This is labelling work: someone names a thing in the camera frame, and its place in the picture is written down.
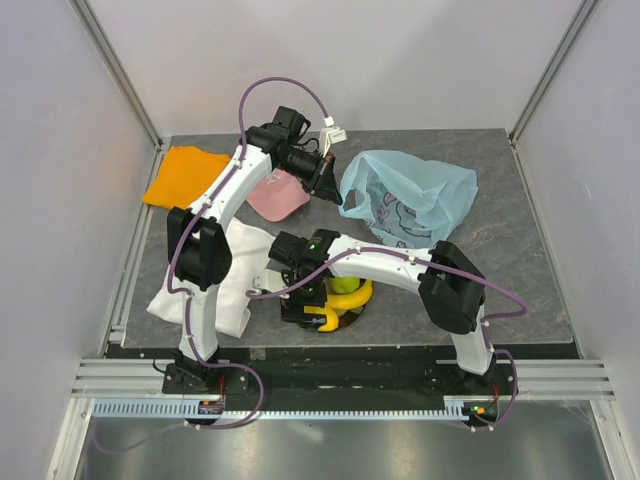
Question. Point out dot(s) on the light blue plastic bag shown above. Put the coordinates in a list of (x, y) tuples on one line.
[(406, 201)]

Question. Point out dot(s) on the white slotted cable duct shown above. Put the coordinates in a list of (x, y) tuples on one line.
[(194, 409)]

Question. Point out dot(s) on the orange folded cloth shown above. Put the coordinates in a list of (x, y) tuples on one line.
[(184, 175)]

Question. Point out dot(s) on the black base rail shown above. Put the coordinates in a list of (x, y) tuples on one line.
[(368, 375)]

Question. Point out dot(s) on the white folded cloth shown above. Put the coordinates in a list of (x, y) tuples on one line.
[(249, 247)]

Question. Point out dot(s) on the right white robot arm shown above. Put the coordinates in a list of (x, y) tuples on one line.
[(446, 281)]

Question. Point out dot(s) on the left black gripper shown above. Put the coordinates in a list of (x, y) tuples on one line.
[(323, 183)]

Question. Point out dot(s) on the yellow fake lemon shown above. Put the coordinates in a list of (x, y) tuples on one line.
[(329, 320)]

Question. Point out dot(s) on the dark rimmed beige plate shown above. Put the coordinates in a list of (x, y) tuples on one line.
[(347, 318)]

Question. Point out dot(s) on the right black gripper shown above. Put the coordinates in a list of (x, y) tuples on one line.
[(292, 309)]

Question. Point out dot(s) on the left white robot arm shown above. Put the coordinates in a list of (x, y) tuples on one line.
[(199, 254)]

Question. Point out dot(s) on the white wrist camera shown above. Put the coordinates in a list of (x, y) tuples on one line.
[(329, 135), (268, 284)]

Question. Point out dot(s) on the green fake pear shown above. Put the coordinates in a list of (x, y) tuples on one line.
[(344, 285)]

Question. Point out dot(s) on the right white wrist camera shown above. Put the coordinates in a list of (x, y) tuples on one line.
[(268, 284)]

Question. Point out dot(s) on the pink baseball cap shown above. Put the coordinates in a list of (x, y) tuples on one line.
[(277, 196)]

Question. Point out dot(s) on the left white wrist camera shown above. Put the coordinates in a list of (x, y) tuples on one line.
[(329, 135)]

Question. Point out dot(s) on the yellow fake banana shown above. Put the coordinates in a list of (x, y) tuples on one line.
[(345, 302)]

